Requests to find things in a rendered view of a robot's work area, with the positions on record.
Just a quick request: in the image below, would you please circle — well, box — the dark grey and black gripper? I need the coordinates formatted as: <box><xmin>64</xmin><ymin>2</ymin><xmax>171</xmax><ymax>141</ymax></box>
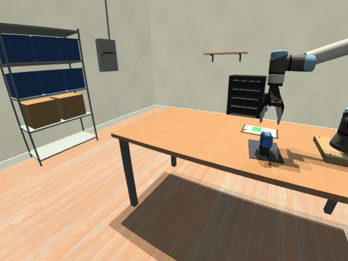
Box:
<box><xmin>260</xmin><ymin>82</ymin><xmax>284</xmax><ymax>125</ymax></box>

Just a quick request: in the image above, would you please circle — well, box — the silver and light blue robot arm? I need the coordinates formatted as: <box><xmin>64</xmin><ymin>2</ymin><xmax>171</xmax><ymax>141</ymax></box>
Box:
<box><xmin>267</xmin><ymin>39</ymin><xmax>348</xmax><ymax>153</ymax></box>

